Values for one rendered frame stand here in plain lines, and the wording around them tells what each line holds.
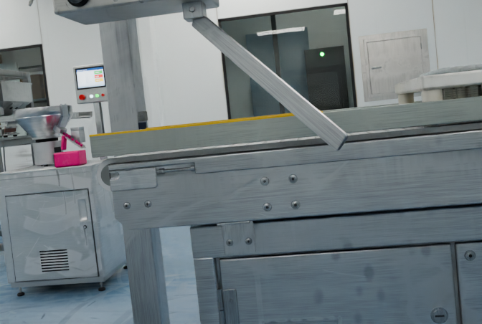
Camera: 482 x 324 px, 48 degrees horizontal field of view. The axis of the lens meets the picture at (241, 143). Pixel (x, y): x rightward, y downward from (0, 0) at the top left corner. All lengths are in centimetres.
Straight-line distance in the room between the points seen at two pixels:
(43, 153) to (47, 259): 67
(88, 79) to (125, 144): 288
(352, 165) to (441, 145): 12
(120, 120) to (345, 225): 51
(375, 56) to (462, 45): 89
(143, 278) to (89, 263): 224
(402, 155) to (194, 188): 30
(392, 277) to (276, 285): 17
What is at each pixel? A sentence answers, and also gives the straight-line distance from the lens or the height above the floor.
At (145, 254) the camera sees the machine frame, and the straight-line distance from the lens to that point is 113.
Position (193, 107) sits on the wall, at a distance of 596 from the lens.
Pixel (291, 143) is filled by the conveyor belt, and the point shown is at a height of 91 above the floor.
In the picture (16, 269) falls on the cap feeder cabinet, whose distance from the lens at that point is 359.
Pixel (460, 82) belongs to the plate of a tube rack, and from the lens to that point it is 80.
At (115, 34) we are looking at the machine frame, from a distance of 112.
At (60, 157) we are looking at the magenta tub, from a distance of 336.
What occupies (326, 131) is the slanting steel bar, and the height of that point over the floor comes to 93.
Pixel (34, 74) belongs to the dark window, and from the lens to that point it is 660.
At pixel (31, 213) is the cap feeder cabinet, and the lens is 347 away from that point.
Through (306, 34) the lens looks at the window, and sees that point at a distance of 588.
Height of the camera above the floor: 96
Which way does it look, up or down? 3 degrees down
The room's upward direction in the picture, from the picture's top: 6 degrees counter-clockwise
